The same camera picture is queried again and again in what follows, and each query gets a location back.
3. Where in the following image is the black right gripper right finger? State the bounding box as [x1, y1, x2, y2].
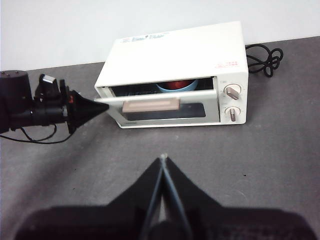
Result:
[164, 156, 315, 240]

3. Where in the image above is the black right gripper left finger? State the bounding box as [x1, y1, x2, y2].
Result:
[14, 157, 165, 240]

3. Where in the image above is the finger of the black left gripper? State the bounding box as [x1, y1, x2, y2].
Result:
[74, 91, 110, 130]

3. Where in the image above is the red yellow apple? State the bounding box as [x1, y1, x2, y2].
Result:
[166, 80, 192, 90]

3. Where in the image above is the blue ribbed bowl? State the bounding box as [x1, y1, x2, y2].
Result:
[156, 78, 200, 92]

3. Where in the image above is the glass oven door beige handle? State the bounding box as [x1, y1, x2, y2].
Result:
[94, 89, 221, 124]

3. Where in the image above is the cream Toshiba toaster oven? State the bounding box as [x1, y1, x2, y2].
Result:
[94, 21, 250, 130]

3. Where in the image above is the beige oven control knob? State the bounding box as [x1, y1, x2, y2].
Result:
[223, 84, 243, 101]
[224, 106, 242, 123]

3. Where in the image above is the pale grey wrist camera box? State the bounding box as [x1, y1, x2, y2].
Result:
[41, 74, 58, 87]

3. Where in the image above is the thin black wrist camera cable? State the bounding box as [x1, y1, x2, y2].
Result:
[0, 123, 75, 145]

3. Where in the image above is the black oven power cable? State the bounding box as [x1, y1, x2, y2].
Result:
[244, 43, 285, 78]

